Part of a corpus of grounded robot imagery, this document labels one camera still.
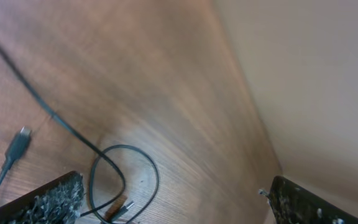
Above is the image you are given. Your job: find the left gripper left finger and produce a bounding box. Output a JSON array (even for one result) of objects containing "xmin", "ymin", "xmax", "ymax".
[{"xmin": 0, "ymin": 171, "xmax": 85, "ymax": 224}]

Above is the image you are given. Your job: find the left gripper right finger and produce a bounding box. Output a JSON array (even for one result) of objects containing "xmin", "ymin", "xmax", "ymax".
[{"xmin": 259, "ymin": 175, "xmax": 358, "ymax": 224}]

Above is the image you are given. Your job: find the thick black usb cable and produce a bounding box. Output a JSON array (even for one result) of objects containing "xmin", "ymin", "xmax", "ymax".
[{"xmin": 0, "ymin": 126, "xmax": 32, "ymax": 215}]

